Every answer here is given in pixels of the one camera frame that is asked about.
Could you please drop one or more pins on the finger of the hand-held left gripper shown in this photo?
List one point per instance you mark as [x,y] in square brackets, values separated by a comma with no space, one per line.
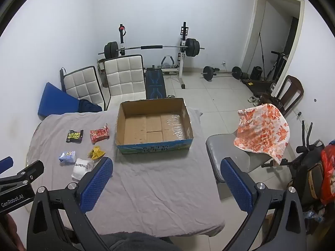
[6,162]
[28,172]

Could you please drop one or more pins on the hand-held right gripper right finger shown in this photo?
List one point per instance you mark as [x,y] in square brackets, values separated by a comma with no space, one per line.
[236,185]

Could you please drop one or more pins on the dark wooden chair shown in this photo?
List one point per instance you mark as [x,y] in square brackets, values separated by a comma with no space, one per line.
[294,91]

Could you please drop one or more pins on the red snack packet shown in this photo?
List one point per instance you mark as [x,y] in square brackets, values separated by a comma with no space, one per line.
[99,133]

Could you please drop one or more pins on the barbell with black plates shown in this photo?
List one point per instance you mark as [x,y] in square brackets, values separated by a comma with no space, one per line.
[192,47]

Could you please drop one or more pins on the white soft packet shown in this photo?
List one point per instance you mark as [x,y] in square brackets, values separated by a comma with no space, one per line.
[82,168]

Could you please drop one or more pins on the person's left forearm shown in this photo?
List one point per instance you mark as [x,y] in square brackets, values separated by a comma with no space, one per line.
[7,232]

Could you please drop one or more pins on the black bag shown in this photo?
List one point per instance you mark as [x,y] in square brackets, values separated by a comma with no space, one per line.
[256,72]

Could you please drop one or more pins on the black blue weight bench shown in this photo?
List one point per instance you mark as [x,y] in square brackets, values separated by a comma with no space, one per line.
[155,83]

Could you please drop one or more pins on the orange floral towel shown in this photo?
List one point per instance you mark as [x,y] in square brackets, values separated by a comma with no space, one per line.
[264,130]

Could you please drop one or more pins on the pair of white shoes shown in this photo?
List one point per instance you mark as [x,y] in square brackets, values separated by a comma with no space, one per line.
[253,100]

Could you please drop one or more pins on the white door frame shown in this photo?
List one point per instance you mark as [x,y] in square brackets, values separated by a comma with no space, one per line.
[252,31]

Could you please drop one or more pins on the blue white tissue packet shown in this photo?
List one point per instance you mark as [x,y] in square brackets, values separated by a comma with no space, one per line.
[67,157]

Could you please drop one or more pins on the brown cardboard box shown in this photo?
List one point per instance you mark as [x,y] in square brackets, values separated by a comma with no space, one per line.
[146,129]

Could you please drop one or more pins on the white quilted chair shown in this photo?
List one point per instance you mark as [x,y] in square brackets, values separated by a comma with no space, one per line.
[125,78]
[81,86]

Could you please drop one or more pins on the dark blue jacket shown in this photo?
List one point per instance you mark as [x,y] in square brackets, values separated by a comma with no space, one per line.
[89,106]

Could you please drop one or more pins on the yellow wrapper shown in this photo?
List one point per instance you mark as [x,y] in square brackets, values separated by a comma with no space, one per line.
[96,153]

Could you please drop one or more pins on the person's dark grey clothing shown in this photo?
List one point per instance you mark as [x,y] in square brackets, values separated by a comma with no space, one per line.
[138,241]

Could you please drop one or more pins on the blue foam mat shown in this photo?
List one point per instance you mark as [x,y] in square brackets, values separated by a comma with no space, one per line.
[56,102]

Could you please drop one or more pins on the black exercise machine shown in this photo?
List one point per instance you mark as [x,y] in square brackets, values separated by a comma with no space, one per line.
[308,167]

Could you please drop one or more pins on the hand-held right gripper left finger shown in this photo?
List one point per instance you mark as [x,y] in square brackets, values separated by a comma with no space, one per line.
[96,185]

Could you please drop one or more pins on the short barbell with plates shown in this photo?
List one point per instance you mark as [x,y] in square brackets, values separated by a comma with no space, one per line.
[208,73]

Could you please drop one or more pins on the black yellow wipes packet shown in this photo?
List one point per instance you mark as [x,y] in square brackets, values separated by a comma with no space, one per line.
[74,136]

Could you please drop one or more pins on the grey padded chair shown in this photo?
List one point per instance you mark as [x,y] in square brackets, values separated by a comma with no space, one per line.
[222,146]

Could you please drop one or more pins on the red plastic bag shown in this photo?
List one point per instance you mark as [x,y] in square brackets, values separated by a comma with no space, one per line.
[328,172]

